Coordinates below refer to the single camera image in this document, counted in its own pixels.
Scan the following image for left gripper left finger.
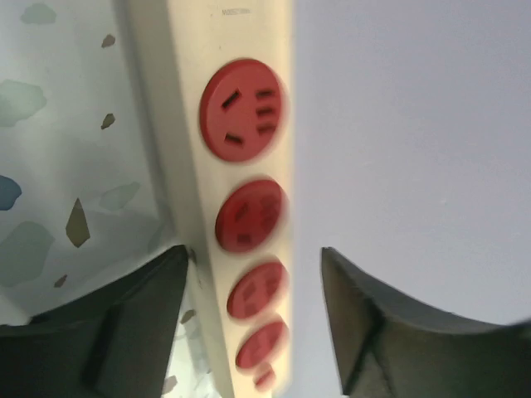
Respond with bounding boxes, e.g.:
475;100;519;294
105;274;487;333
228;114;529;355
1;245;188;398

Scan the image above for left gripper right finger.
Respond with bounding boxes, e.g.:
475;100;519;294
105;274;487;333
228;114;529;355
321;247;530;397

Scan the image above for beige power strip red sockets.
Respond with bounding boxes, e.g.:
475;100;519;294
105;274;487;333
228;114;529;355
126;1;294;397

